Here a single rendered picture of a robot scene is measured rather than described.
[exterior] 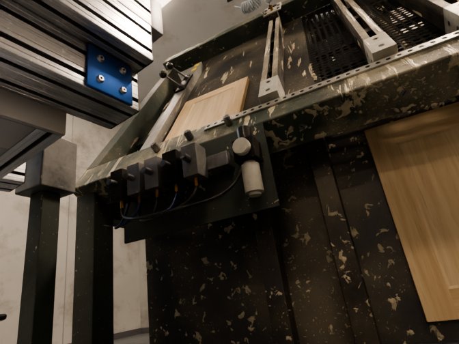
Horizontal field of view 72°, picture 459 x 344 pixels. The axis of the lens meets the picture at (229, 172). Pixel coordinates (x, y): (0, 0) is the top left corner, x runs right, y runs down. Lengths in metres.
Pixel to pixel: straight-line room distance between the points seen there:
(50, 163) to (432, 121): 1.14
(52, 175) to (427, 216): 1.08
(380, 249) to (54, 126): 0.87
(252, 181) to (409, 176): 0.48
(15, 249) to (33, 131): 4.17
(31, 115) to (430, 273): 0.96
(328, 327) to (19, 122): 0.90
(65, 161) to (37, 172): 0.09
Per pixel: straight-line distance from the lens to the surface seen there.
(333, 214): 0.98
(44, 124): 0.61
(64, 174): 1.12
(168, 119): 1.36
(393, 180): 1.03
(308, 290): 1.04
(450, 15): 1.09
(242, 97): 1.21
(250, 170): 0.78
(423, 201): 1.02
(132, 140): 1.53
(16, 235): 4.79
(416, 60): 0.92
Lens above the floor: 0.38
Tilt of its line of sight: 21 degrees up
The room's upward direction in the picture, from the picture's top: 8 degrees counter-clockwise
